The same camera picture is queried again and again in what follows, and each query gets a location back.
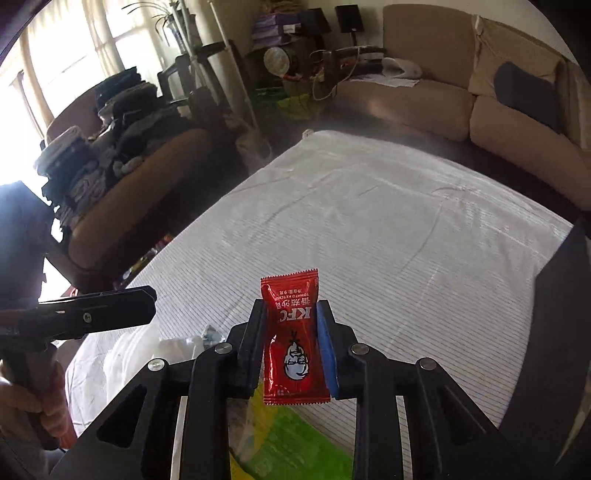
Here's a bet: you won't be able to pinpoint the clear plastic wrapper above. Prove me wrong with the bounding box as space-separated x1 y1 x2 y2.
159 324 225 365

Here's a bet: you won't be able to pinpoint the black long device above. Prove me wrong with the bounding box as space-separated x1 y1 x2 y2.
323 45 386 65

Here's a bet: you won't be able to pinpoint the black metal rack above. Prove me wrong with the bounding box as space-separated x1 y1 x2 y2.
157 41 241 108

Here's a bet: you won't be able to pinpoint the red ketchup packet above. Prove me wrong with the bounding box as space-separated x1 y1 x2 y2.
260 268 332 406

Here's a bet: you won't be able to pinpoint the printed clear plastic bag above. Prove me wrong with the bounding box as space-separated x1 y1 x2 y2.
229 399 262 462

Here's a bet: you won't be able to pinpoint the green yellow plastic bag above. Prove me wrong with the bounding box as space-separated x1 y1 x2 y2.
231 401 354 480

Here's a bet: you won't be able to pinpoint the white papers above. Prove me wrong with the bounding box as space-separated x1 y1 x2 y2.
348 74 421 89

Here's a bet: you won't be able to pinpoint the white cable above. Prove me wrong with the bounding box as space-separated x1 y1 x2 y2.
311 60 358 101

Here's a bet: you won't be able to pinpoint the green shopping bag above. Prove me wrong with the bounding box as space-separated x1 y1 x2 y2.
277 95 315 121

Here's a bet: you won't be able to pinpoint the beige sofa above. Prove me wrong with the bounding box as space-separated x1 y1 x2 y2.
332 4 591 213

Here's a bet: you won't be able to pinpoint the beige pillow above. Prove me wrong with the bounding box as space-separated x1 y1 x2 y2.
468 16 566 97

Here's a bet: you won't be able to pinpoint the dark grey panel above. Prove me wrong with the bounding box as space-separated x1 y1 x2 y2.
501 219 591 462

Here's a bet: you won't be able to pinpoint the pile of folded clothes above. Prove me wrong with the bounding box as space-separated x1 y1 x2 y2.
37 67 190 227

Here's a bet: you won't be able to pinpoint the person's left hand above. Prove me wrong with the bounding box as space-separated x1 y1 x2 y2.
0 361 78 452

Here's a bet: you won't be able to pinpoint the striped cloth desktop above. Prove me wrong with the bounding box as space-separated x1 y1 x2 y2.
65 130 575 480

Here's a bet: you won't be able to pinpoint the potted plant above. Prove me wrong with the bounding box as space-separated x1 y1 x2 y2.
122 0 185 33

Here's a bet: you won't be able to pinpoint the stack of purple boxes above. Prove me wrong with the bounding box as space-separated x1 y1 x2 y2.
252 13 303 49

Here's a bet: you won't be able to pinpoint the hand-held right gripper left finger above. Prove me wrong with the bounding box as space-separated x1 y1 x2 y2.
48 298 269 480

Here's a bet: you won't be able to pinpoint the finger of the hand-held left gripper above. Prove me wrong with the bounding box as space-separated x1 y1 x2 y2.
39 285 158 341

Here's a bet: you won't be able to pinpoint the brown armchair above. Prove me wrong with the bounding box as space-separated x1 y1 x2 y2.
46 88 218 291

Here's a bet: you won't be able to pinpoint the white garment steamer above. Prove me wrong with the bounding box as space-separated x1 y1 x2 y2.
210 0 274 164

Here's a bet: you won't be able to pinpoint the white curved device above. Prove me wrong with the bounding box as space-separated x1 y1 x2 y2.
381 58 422 79

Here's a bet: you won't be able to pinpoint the dark blue cushion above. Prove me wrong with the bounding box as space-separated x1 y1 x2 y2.
493 61 566 134

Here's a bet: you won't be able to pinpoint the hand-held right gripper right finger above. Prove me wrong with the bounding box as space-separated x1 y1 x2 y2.
316 300 541 480

